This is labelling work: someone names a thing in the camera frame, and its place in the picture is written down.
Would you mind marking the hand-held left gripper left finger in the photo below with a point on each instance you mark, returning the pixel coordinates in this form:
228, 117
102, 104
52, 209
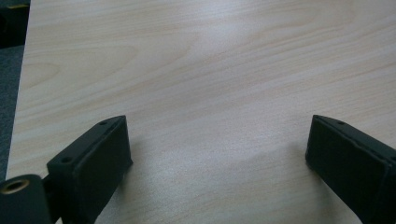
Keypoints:
93, 161

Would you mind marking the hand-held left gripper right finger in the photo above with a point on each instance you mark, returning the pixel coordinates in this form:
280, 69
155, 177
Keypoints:
355, 161

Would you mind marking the dark box with yellow edge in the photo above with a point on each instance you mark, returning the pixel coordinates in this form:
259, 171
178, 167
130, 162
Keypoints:
14, 23

